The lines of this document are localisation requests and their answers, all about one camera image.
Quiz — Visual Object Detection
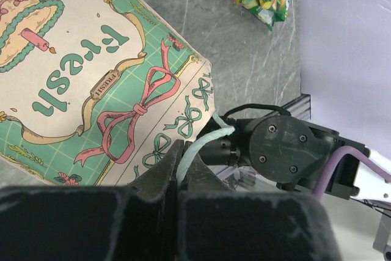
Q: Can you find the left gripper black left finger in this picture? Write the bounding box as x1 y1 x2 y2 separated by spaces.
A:
1 140 185 260

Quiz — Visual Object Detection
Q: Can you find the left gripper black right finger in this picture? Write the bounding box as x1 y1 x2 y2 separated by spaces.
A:
176 155 342 260

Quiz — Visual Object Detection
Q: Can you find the green paper bag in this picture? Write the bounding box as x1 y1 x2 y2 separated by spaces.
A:
1 0 214 186

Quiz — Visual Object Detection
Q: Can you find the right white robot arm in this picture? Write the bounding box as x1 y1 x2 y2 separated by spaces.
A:
199 104 390 204

